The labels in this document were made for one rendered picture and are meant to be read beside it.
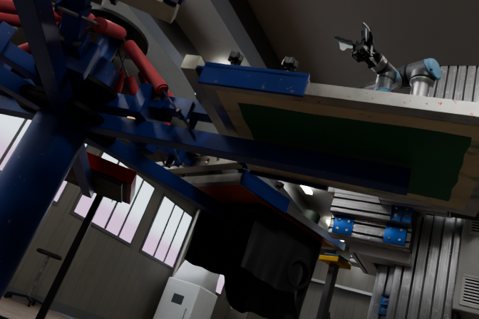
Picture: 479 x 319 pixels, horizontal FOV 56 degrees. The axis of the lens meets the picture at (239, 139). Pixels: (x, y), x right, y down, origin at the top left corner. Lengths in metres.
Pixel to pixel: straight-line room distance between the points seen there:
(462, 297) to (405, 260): 0.25
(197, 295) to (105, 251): 1.81
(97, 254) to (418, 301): 5.88
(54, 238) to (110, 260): 1.20
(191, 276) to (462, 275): 6.79
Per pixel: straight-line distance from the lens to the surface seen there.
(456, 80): 2.68
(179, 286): 8.47
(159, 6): 1.38
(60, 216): 6.84
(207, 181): 2.07
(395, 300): 2.18
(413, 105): 1.13
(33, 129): 1.76
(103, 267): 7.62
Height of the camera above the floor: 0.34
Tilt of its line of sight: 24 degrees up
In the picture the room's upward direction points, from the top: 20 degrees clockwise
